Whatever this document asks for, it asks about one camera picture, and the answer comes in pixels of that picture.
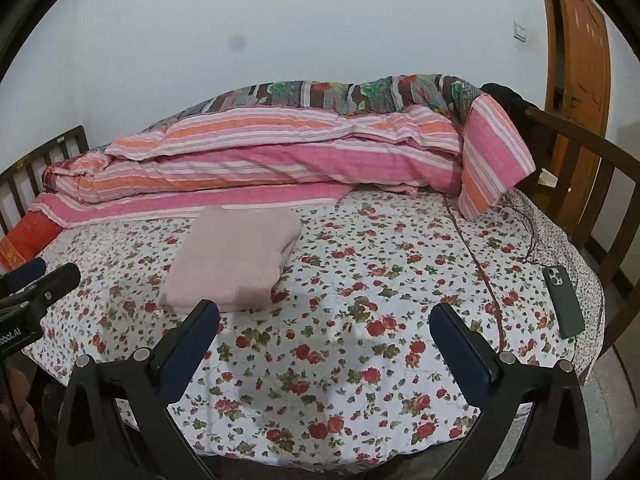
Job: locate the pink knit sweater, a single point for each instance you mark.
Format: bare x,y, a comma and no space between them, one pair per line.
235,255

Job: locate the floral bed sheet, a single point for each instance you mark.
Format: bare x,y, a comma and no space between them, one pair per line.
400,285

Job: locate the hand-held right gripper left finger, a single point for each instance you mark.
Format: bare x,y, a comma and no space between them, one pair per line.
192,345

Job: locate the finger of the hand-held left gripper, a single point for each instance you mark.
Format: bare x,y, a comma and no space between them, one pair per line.
25,271
57,280

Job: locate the beige cardboard piece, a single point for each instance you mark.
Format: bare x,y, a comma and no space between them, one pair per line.
547,178

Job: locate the person's left hand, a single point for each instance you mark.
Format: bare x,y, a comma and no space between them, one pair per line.
22,405

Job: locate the black garment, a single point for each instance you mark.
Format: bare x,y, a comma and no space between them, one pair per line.
505,97

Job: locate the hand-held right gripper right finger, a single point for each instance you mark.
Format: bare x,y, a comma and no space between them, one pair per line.
457,350

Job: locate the pink orange striped quilt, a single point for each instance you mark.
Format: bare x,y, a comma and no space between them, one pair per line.
300,160

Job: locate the dark smartphone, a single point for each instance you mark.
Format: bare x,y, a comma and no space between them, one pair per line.
564,302

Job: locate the white wall switch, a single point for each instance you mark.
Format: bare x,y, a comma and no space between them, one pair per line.
520,31

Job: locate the floral patchwork quilt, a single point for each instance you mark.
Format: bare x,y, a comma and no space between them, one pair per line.
350,92

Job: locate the orange wooden door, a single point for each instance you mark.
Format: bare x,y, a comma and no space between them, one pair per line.
582,60

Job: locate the red orange pillow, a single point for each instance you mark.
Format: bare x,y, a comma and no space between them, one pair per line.
27,240

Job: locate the wooden bed frame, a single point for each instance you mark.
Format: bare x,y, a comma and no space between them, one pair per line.
610,155

